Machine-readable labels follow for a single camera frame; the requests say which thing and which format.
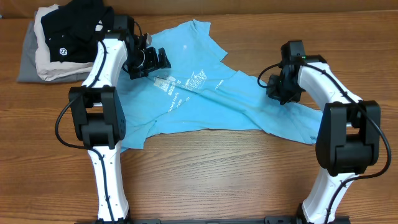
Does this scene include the light blue printed t-shirt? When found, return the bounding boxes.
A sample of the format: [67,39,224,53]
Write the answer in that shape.
[117,20,322,150]

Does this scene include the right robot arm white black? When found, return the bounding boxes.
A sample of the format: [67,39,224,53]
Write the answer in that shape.
[267,53,385,223]

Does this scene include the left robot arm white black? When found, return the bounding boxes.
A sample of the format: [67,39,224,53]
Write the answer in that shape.
[69,38,132,223]

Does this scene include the black polo shirt with logo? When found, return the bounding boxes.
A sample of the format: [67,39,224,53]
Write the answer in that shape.
[41,0,114,63]

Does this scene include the folded beige garment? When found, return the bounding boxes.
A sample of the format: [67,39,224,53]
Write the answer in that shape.
[34,4,93,81]

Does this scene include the folded grey garment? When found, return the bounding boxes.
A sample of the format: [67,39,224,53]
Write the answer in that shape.
[17,21,90,84]

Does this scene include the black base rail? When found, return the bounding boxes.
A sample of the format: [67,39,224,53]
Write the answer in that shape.
[74,215,352,224]

